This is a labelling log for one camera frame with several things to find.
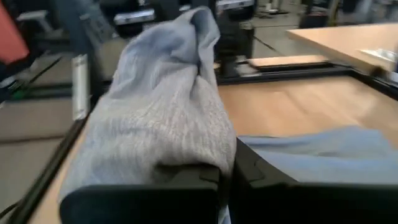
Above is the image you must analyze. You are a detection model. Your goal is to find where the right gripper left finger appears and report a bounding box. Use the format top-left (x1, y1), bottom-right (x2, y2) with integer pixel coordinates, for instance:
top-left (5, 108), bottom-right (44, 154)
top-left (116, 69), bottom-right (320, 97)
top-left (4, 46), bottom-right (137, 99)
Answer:
top-left (58, 164), bottom-right (222, 224)

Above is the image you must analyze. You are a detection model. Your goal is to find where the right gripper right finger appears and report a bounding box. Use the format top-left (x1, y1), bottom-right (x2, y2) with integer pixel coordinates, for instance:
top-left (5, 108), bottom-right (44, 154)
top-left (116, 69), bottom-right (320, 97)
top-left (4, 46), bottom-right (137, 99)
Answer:
top-left (229, 138), bottom-right (398, 224)

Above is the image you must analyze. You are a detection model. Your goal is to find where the grey brown garment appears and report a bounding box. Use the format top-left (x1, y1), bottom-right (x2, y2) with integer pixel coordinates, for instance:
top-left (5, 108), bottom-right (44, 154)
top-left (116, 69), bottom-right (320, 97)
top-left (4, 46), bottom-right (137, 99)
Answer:
top-left (58, 6), bottom-right (398, 224)

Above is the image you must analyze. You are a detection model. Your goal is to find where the light wooden desk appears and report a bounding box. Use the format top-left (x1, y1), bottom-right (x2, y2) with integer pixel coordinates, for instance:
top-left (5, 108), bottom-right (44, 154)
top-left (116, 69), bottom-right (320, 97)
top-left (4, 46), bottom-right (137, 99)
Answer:
top-left (285, 23), bottom-right (398, 74)

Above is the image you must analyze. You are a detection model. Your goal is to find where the white rectangular desk plate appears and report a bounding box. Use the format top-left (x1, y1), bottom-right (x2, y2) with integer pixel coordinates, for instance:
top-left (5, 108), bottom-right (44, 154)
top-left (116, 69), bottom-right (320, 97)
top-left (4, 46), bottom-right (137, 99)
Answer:
top-left (357, 48), bottom-right (398, 63)

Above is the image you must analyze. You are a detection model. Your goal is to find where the red orange background object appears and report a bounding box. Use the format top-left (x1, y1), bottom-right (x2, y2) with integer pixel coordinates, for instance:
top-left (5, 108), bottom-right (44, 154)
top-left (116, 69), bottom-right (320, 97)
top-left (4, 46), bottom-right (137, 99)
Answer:
top-left (0, 0), bottom-right (30, 65)

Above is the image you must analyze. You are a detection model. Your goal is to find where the silver frame bracket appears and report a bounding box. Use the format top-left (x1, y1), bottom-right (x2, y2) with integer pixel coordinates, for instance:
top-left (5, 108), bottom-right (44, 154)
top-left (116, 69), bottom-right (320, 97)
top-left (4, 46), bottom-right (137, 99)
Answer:
top-left (71, 54), bottom-right (90, 121)

